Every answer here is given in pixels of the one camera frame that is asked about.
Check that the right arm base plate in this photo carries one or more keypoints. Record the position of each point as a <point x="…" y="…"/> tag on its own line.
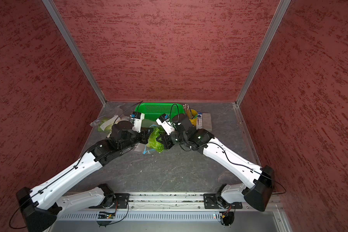
<point x="214" y="201"/>

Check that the aluminium front rail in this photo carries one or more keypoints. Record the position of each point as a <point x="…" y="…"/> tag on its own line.
<point x="187" y="201"/>

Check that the white blue small box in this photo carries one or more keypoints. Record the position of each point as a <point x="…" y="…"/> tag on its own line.
<point x="199" y="123"/>

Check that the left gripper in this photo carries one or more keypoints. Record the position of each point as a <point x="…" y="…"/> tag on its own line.
<point x="144" y="132"/>

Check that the chinese cabbage back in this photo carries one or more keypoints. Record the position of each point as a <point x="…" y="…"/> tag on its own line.
<point x="153" y="143"/>

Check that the chinese cabbage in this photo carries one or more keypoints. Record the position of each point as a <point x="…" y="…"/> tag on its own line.
<point x="106" y="124"/>
<point x="153" y="143"/>

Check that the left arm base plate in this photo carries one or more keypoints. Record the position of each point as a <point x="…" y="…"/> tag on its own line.
<point x="118" y="201"/>

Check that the yellow pencil cup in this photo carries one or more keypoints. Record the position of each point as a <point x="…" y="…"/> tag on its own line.
<point x="193" y="117"/>

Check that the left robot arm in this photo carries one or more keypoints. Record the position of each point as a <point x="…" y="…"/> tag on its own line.
<point x="42" y="205"/>

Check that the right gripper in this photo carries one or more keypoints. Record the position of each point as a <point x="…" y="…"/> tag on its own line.
<point x="167" y="143"/>

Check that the green plastic basket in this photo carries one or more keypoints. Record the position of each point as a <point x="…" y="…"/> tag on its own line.
<point x="153" y="110"/>

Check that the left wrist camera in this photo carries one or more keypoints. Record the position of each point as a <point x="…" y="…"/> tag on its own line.
<point x="136" y="120"/>

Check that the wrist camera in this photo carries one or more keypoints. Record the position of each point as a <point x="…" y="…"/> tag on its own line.
<point x="164" y="122"/>
<point x="136" y="120"/>

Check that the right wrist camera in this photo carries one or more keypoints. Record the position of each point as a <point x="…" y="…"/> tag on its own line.
<point x="164" y="122"/>

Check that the clear zipper bag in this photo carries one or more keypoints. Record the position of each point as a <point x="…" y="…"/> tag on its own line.
<point x="107" y="113"/>
<point x="143" y="148"/>

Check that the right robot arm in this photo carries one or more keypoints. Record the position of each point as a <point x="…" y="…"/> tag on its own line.
<point x="257" y="183"/>

